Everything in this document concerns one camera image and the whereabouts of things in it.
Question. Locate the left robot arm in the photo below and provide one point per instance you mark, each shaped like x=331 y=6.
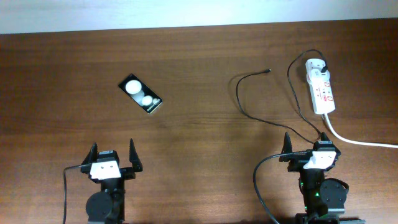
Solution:
x=107 y=205

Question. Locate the white power strip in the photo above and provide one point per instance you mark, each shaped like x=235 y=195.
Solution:
x=321 y=93

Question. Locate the black smartphone with lit screen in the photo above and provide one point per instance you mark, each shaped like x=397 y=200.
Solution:
x=140 y=93

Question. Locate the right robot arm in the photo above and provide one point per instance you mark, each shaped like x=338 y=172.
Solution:
x=324 y=198

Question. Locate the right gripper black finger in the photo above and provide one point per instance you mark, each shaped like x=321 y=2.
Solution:
x=324 y=137
x=286 y=152

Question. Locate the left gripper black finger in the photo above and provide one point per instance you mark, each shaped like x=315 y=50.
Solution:
x=134 y=158
x=92 y=155

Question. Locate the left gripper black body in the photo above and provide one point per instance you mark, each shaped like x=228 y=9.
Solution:
x=117 y=183

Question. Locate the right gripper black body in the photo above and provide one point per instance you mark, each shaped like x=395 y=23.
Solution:
x=297 y=162

